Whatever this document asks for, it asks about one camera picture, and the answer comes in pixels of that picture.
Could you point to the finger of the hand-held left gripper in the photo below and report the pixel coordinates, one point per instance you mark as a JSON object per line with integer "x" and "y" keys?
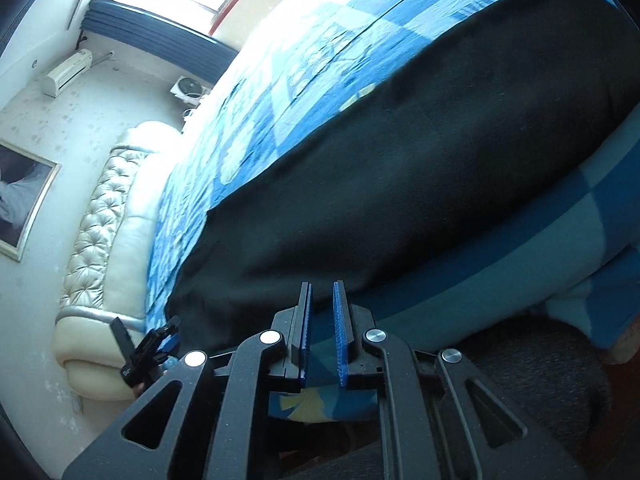
{"x": 122, "y": 340}
{"x": 169, "y": 342}

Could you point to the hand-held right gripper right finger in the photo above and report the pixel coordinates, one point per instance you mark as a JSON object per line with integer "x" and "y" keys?
{"x": 340, "y": 340}

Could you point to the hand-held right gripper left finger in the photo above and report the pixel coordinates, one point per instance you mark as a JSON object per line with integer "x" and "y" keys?
{"x": 305, "y": 340}

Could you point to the black pants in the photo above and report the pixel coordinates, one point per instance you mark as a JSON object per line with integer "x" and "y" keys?
{"x": 400, "y": 185}

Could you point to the cream tufted leather headboard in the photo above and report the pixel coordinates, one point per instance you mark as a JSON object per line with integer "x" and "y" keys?
{"x": 115, "y": 240}

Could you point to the blue patterned bed sheet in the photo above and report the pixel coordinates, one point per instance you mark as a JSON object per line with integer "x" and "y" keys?
{"x": 300, "y": 110}

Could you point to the white electric fan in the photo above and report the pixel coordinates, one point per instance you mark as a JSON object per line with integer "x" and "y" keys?
{"x": 187, "y": 86}

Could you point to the blue curtain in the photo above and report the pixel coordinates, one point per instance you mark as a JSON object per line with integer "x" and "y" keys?
{"x": 150, "y": 27}

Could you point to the silver headboard rail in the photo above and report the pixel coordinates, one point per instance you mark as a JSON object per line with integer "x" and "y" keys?
{"x": 95, "y": 316}

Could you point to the framed wall picture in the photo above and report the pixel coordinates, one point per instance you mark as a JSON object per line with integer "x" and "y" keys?
{"x": 22, "y": 200}

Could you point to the white wall air conditioner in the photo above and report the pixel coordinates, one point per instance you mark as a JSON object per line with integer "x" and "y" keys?
{"x": 67, "y": 72}

